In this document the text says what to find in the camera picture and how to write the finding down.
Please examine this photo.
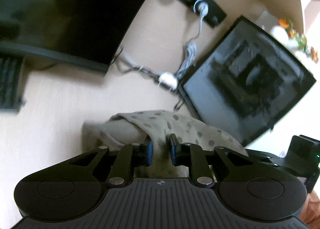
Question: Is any black cable bundle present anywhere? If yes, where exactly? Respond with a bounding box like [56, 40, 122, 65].
[111, 46, 186, 112]

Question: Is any black glass-sided PC case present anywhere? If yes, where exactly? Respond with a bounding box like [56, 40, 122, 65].
[179, 16, 316, 146]

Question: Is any black keyboard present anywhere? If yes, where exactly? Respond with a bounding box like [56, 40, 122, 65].
[0, 52, 24, 113]

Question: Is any orange flower decoration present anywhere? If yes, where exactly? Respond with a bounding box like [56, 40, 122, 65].
[278, 17, 319, 64]

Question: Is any white cable bundle wad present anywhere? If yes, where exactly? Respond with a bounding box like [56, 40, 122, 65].
[158, 72, 178, 90]

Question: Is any grey coiled cable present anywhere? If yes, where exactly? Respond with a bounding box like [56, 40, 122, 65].
[175, 4, 209, 80]

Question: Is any brown corduroy garment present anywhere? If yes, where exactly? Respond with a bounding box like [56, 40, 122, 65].
[81, 110, 247, 178]

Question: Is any black computer monitor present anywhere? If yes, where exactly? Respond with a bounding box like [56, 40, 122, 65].
[1, 0, 145, 73]

